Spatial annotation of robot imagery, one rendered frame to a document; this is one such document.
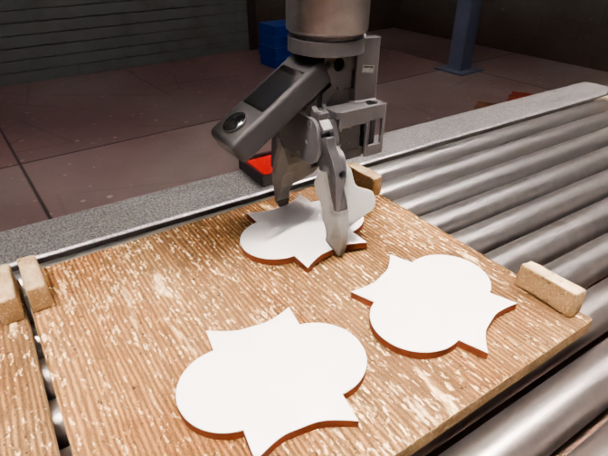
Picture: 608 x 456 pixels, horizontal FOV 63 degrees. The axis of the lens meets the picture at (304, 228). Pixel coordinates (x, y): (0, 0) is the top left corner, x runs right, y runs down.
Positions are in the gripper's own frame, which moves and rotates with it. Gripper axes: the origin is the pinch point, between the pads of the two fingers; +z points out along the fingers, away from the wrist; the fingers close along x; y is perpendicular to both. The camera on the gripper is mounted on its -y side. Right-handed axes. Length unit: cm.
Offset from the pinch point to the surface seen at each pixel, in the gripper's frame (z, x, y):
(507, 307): -0.1, -20.8, 7.7
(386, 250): 0.8, -7.4, 5.7
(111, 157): 94, 260, 32
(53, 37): 58, 470, 45
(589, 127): 2, 5, 66
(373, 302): 0.2, -13.7, -1.6
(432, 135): 2.3, 17.1, 38.4
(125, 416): 1.3, -12.8, -23.6
